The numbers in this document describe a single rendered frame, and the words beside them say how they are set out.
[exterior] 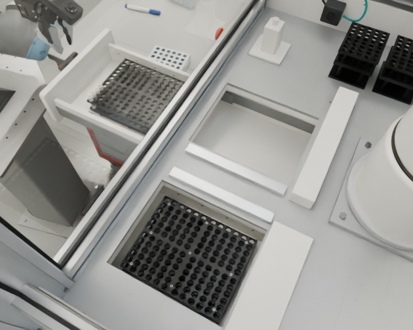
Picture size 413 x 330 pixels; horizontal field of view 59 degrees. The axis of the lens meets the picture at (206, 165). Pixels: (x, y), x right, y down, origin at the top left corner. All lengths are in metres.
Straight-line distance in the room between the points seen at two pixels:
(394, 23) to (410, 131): 0.53
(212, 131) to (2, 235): 0.63
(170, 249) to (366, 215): 0.39
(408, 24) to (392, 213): 0.56
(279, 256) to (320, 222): 0.12
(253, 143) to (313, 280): 0.41
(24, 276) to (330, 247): 0.53
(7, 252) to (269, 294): 0.42
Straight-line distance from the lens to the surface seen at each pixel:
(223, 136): 0.98
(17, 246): 0.53
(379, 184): 0.70
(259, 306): 0.68
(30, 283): 0.61
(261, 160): 0.95
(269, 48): 1.00
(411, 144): 0.63
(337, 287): 0.74
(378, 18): 1.11
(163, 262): 0.76
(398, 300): 0.77
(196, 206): 0.84
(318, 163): 0.79
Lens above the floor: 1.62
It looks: 59 degrees down
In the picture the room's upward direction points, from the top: 1 degrees clockwise
